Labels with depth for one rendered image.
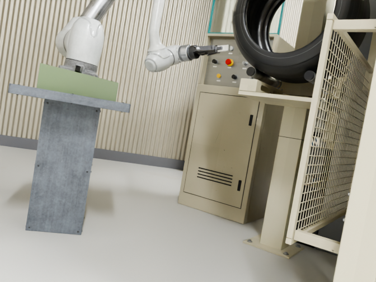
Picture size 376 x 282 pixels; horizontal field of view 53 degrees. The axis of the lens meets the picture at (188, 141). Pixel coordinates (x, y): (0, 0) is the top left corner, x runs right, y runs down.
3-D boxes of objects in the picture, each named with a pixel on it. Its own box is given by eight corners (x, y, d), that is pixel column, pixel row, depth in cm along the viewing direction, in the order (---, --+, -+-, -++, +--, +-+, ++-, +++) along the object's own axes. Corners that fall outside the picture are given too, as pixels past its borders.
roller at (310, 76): (322, 87, 193) (330, 82, 190) (326, 94, 191) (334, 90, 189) (301, 73, 164) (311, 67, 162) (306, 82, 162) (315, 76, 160)
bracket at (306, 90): (266, 92, 212) (269, 75, 212) (339, 99, 190) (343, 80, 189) (264, 91, 209) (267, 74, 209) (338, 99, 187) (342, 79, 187)
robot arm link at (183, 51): (187, 47, 215) (196, 46, 212) (187, 63, 215) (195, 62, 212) (178, 43, 208) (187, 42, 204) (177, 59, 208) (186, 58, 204)
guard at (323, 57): (345, 211, 188) (372, 73, 185) (349, 212, 187) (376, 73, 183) (285, 243, 114) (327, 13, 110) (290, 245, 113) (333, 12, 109)
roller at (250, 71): (271, 87, 208) (274, 79, 207) (278, 89, 206) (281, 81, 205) (244, 74, 179) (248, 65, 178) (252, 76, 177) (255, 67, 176)
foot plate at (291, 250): (261, 235, 230) (262, 231, 230) (304, 249, 215) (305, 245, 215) (242, 242, 208) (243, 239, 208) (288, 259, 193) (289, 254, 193)
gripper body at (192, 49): (187, 43, 205) (201, 41, 200) (195, 47, 212) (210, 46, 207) (186, 57, 205) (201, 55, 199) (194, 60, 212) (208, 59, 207)
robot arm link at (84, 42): (70, 58, 171) (81, 10, 170) (59, 57, 185) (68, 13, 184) (103, 67, 181) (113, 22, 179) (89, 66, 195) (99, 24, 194)
